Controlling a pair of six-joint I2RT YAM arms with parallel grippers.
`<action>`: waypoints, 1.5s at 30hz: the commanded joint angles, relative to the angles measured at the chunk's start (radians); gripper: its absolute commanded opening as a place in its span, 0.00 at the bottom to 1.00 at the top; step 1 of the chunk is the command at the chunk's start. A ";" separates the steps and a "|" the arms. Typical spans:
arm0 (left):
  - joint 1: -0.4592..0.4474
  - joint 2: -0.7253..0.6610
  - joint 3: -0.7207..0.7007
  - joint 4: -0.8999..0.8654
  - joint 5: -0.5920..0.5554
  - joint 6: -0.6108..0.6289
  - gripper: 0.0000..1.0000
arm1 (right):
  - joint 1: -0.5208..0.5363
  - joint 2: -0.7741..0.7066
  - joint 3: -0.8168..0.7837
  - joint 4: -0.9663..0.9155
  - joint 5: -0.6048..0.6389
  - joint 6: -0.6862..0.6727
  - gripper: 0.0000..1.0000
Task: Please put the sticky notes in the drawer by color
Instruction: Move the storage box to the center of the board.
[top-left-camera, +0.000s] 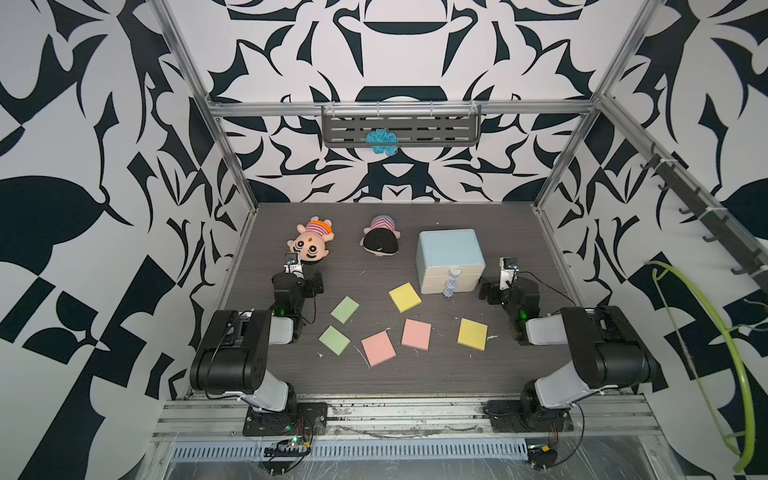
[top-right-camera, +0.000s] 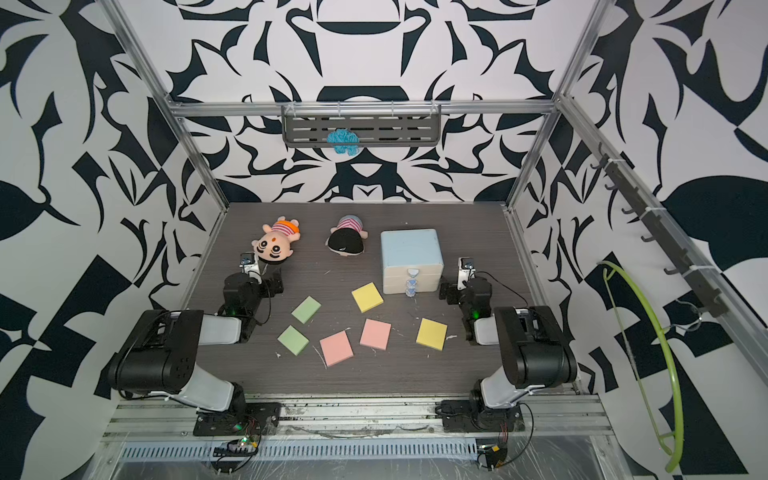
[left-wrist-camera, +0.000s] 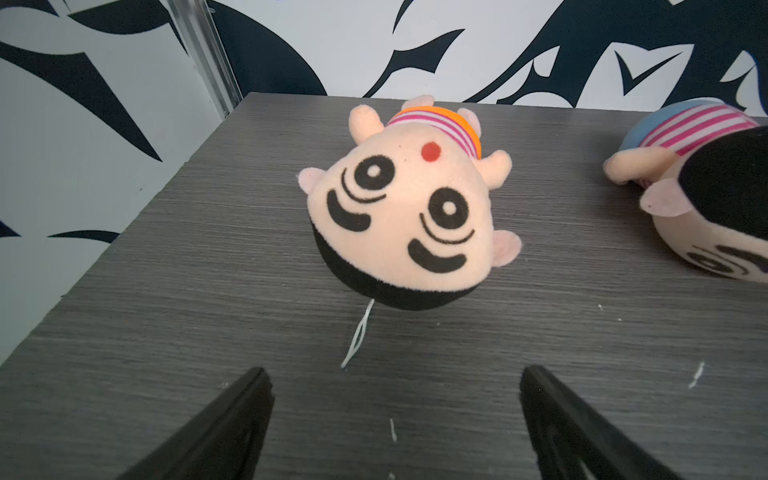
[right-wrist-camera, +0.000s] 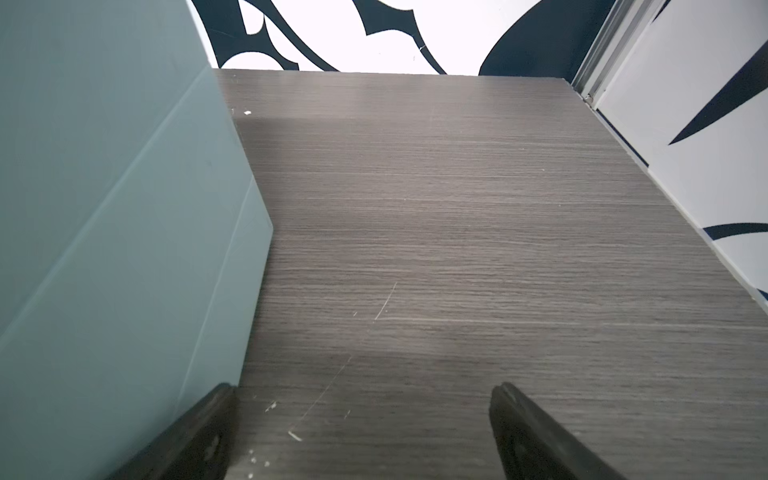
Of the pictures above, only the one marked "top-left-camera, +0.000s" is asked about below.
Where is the green hose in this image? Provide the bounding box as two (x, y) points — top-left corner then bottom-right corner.
(645, 260), (756, 474)

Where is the black hook rail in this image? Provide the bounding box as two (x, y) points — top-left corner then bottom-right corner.
(643, 142), (767, 290)

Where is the plush doll face up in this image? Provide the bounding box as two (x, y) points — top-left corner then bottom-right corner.
(287, 216), (335, 264)

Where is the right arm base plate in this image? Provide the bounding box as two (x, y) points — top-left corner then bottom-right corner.
(483, 400), (573, 433)

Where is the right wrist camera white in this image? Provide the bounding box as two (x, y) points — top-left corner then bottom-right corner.
(499, 257), (519, 290)

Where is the left electronics board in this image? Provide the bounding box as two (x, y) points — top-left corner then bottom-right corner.
(262, 439), (312, 461)

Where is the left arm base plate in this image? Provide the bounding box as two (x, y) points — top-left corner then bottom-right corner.
(242, 402), (329, 438)

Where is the yellow sticky note upper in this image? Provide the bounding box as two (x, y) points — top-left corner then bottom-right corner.
(389, 283), (422, 313)

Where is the teal yarn ball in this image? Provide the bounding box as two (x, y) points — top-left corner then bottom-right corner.
(365, 129), (399, 157)

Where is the yellow sticky note right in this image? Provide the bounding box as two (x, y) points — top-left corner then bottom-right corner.
(457, 318), (488, 351)

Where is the pink sticky note left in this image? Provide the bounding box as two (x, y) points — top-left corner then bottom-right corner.
(361, 331), (396, 367)

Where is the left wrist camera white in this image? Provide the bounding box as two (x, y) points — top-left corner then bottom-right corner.
(284, 252), (304, 279)

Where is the right electronics board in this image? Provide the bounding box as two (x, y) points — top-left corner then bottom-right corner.
(527, 445), (558, 470)

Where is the green sticky note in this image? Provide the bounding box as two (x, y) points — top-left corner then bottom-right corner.
(331, 296), (359, 324)
(319, 326), (350, 356)

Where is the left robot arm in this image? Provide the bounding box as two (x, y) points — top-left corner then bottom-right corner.
(189, 272), (324, 415)

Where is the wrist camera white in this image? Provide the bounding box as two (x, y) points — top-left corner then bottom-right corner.
(499, 257), (519, 290)
(284, 252), (304, 279)

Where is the light blue drawer box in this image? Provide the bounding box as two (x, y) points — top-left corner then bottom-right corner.
(416, 229), (486, 295)

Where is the yellow sticky note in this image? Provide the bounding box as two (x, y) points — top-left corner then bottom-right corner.
(389, 283), (422, 313)
(457, 318), (488, 351)

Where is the electronics board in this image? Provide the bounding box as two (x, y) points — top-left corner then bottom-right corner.
(527, 445), (558, 470)
(262, 439), (312, 461)

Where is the plush doll black hair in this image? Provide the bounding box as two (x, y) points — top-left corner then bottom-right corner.
(360, 215), (401, 257)

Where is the white cable duct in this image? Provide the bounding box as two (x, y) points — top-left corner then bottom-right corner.
(171, 438), (528, 463)

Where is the pink sticky note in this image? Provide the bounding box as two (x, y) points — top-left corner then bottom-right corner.
(361, 331), (396, 367)
(401, 319), (432, 351)

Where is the pink sticky note right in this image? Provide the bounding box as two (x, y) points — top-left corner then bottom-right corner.
(401, 319), (432, 351)

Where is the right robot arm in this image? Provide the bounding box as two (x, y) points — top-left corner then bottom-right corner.
(478, 278), (659, 431)

